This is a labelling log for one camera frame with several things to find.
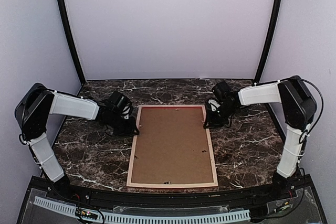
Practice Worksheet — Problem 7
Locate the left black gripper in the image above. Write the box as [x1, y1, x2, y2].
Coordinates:
[106, 112, 139, 137]

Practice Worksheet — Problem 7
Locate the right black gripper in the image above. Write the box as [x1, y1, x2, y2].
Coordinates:
[204, 103, 238, 129]

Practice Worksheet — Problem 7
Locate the brown backing board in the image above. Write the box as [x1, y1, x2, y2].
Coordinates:
[130, 108, 215, 184]

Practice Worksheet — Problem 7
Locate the red wooden picture frame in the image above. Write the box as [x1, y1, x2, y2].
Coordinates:
[126, 104, 219, 189]

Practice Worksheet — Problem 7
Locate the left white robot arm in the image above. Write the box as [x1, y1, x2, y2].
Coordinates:
[14, 82, 140, 201]

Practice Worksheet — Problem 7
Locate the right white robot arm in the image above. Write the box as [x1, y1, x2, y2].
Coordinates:
[203, 76, 324, 200]

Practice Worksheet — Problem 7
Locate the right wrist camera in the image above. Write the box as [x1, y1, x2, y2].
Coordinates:
[205, 98, 221, 112]

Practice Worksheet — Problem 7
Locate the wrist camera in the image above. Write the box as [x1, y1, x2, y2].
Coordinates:
[121, 102, 133, 120]
[205, 98, 221, 112]

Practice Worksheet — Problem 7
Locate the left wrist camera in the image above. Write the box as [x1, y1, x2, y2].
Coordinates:
[121, 102, 133, 120]

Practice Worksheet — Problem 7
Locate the black front table rail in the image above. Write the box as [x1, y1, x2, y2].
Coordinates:
[26, 175, 316, 213]

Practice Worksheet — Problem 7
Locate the white cable tray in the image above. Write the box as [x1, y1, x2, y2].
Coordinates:
[33, 196, 250, 223]

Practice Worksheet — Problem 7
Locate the right black corner post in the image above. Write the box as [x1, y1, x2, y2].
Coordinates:
[254, 0, 281, 83]

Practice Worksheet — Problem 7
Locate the black corner post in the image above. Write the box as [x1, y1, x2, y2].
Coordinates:
[254, 0, 281, 83]
[57, 0, 86, 85]

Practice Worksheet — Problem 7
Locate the left black corner post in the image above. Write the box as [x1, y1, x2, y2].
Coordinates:
[57, 0, 86, 85]

